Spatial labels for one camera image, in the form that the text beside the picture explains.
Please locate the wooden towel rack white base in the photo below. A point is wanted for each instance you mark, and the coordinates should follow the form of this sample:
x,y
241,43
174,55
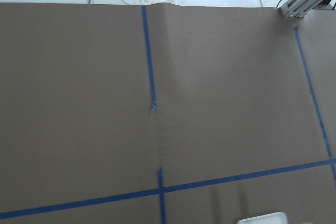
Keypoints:
x,y
272,218

